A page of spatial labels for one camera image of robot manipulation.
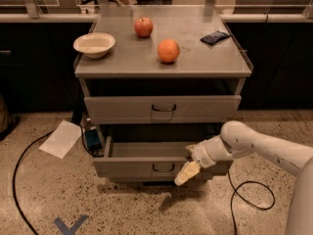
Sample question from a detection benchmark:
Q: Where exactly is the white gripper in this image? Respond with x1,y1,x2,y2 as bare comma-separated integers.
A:
174,140,217,186

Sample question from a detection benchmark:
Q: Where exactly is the grey drawer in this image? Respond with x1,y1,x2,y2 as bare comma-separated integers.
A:
92,134,235,182
85,95,241,124

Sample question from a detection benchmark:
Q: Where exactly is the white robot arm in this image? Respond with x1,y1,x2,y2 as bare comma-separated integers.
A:
174,120,313,235

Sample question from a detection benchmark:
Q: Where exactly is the grey top drawer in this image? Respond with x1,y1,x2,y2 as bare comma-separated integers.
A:
85,95,241,124

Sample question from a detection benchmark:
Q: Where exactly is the grey metal drawer cabinet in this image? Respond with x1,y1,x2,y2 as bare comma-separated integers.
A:
73,5,254,184

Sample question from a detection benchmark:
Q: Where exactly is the orange fruit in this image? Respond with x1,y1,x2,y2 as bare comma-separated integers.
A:
157,39,180,63

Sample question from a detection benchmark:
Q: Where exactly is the dark blue sponge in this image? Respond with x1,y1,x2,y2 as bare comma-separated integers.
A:
201,30,230,45

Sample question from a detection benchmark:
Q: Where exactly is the white paper sheet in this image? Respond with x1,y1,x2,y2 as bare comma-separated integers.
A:
39,120,81,159

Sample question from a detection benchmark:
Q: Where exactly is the red apple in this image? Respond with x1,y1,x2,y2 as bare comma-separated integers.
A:
134,17,154,38

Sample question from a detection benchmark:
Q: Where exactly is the blue tape floor marking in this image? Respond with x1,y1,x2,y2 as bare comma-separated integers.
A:
53,214,90,235

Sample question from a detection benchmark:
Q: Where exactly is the white ceramic bowl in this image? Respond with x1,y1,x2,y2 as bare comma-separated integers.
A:
73,32,115,58

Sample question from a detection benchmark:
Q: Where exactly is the black cable right floor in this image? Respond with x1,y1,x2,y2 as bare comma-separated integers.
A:
227,169,276,235

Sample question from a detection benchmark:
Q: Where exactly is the black cable floor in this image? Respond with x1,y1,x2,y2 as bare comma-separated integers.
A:
227,169,276,235
12,129,56,235

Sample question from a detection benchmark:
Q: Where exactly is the black cable left floor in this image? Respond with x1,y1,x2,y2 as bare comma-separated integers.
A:
12,129,56,235

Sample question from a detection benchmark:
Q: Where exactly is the grey counter rail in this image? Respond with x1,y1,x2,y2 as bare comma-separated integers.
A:
0,14,313,24

